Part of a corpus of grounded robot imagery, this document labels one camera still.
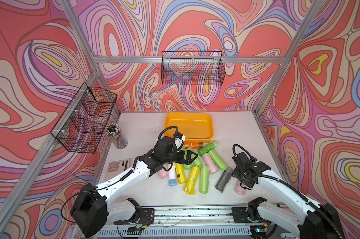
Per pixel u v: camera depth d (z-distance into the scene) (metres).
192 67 0.96
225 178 0.84
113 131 0.86
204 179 0.83
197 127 1.08
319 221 0.39
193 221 0.72
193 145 0.96
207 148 0.95
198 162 0.91
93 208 0.39
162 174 0.84
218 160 0.91
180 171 0.86
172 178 0.83
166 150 0.61
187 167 0.87
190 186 0.80
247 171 0.59
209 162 0.89
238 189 0.78
